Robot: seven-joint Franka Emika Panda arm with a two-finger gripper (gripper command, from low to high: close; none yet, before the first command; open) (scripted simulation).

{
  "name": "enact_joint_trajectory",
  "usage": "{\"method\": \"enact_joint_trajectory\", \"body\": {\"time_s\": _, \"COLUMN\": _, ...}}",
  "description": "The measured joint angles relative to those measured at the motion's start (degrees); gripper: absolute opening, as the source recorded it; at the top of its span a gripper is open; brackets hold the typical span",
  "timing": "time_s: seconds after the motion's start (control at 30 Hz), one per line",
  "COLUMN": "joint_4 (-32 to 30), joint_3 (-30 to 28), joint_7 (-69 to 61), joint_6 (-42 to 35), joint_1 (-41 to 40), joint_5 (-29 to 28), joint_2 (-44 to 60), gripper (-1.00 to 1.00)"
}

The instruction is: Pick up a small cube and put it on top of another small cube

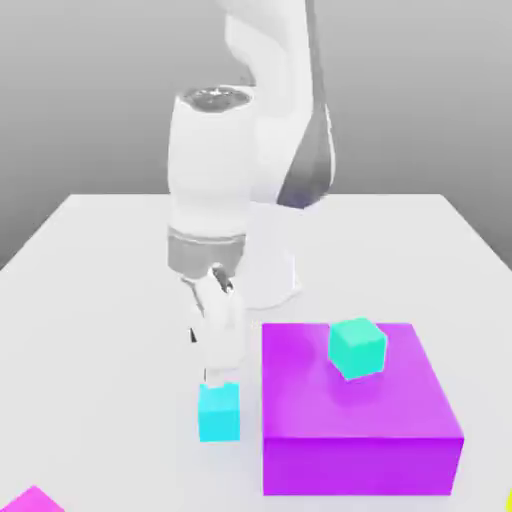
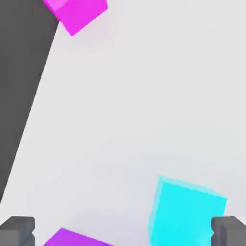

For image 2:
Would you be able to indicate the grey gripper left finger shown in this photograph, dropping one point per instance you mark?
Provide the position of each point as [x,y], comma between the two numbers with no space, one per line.
[13,230]

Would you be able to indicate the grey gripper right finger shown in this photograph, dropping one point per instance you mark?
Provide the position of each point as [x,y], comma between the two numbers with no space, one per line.
[230,230]

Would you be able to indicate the small cyan cube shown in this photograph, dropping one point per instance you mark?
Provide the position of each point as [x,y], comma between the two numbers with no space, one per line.
[186,215]

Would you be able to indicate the small purple cube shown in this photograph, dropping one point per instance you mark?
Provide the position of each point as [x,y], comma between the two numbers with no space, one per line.
[75,239]

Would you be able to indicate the small magenta cube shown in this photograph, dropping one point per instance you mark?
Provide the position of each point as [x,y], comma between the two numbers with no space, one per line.
[76,13]

